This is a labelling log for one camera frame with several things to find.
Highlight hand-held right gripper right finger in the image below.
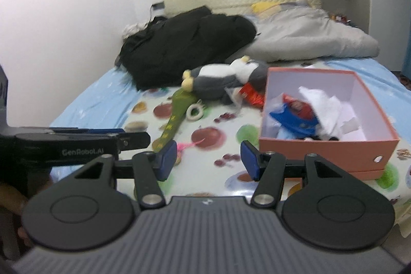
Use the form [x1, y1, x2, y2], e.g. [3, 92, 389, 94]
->
[240, 140, 342, 208]

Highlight small red toys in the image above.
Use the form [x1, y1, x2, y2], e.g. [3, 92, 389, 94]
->
[330, 14, 352, 26]

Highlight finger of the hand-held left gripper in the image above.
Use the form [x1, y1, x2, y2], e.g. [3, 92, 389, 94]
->
[48, 127, 126, 135]
[114, 131, 151, 152]

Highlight orange cardboard box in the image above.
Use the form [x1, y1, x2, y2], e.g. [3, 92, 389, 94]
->
[258, 67, 400, 181]

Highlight grey white penguin plush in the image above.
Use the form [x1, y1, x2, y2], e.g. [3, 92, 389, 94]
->
[181, 56, 269, 105]

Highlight grey quilt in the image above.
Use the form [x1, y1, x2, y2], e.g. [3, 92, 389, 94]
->
[236, 0, 380, 63]

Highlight white ring toy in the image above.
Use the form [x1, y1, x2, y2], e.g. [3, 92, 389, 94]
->
[186, 101, 205, 120]

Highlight red snack wrapper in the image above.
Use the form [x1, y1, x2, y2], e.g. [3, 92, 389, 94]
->
[239, 83, 265, 109]

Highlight blue tissue packet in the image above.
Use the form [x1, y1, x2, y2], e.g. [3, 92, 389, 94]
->
[269, 93, 322, 138]

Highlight white cabinet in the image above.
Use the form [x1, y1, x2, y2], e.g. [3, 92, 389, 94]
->
[318, 0, 411, 72]

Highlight person's left hand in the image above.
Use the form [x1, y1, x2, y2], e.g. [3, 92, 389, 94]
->
[0, 182, 31, 247]

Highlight black white soft toy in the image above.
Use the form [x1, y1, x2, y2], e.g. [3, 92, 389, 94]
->
[303, 134, 340, 142]

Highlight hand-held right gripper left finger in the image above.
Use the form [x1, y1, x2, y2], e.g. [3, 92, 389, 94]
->
[74, 139, 178, 208]

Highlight black jacket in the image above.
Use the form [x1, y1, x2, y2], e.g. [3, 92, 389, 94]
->
[115, 6, 257, 91]

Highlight white fluffy cloth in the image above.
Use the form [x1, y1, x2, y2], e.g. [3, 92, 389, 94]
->
[124, 22, 150, 37]

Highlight pink small toy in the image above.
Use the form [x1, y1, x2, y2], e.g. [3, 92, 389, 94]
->
[175, 137, 206, 153]

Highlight fruit printed mat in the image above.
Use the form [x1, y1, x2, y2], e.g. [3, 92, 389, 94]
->
[124, 59, 411, 230]

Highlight yellow pillow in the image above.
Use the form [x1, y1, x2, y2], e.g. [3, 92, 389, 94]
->
[250, 1, 280, 12]

